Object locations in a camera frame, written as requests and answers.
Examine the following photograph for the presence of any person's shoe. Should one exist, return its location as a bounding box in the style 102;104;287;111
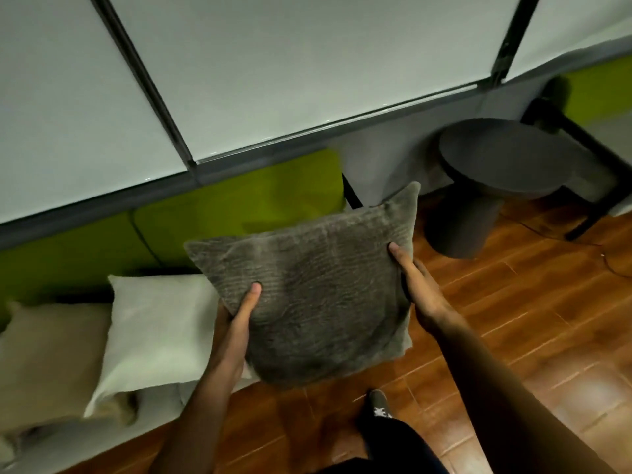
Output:
363;389;395;430

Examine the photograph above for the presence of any white sofa seat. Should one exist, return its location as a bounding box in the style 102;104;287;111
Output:
0;362;260;474

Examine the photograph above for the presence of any person's left forearm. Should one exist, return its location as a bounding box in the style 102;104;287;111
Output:
148;360;245;474

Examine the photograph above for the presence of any person's right hand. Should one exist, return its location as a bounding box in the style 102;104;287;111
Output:
388;242;456;332

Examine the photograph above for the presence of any round dark grey side table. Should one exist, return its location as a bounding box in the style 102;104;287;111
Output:
424;118;581;259

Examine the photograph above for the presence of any person's leg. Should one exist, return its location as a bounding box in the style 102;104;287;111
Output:
316;414;450;474

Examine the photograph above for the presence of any green sofa backrest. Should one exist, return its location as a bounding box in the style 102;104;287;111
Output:
0;149;346;331

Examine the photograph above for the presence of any white roller blind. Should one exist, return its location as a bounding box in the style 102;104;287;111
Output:
505;0;632;83
0;0;187;225
106;0;523;162

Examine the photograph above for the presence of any person's left hand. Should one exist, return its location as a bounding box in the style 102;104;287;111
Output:
211;282;263;369

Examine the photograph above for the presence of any grey furry cushion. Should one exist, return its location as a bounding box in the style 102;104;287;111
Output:
184;181;421;389

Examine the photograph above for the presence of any person's right forearm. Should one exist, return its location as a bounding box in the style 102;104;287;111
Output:
429;311;618;474

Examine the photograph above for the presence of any green chair cushion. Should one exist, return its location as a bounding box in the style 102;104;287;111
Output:
548;56;632;125

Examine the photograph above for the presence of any white cushion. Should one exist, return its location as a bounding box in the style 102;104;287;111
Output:
83;274;220;419

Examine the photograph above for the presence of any beige cushion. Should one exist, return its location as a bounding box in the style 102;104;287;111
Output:
0;301;136;435

